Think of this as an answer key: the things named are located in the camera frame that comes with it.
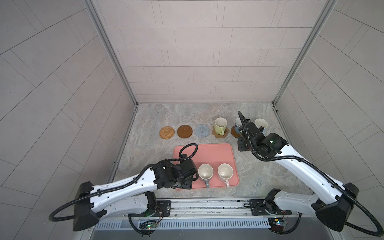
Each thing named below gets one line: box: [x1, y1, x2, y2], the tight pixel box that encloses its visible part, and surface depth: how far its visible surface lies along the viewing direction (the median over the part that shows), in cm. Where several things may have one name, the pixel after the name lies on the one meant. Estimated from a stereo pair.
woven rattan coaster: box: [159, 126, 175, 140], surface depth 101 cm
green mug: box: [214, 117, 228, 136], surface depth 95 cm
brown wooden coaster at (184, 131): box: [177, 124, 193, 139], surface depth 101 cm
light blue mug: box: [255, 118, 268, 137], surface depth 95 cm
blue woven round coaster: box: [194, 124, 210, 138], surface depth 102 cm
